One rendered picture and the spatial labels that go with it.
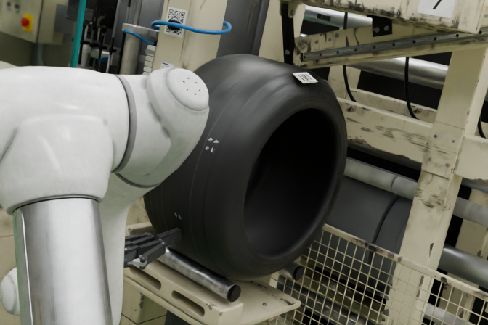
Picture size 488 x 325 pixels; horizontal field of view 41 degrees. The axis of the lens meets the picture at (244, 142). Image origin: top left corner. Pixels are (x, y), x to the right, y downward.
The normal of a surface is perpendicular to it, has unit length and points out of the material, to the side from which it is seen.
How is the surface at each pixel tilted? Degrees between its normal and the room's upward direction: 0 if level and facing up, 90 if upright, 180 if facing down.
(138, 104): 54
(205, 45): 90
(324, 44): 90
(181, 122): 106
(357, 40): 90
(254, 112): 60
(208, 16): 90
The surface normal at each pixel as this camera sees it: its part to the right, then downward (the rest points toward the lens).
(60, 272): 0.22, -0.31
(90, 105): 0.60, -0.26
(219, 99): -0.36, -0.59
